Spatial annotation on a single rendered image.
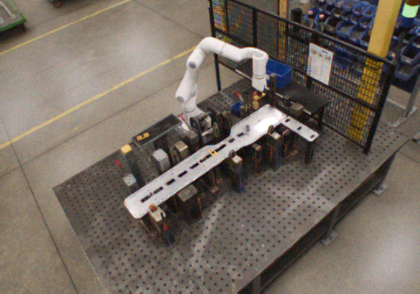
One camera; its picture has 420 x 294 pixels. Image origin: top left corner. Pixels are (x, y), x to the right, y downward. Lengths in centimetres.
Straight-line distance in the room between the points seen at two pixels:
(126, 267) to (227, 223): 74
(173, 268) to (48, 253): 162
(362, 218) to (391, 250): 36
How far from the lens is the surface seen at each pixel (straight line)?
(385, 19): 234
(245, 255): 231
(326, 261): 312
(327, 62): 267
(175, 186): 229
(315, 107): 274
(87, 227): 269
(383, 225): 342
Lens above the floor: 280
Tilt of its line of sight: 45 degrees down
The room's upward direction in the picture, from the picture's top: 9 degrees counter-clockwise
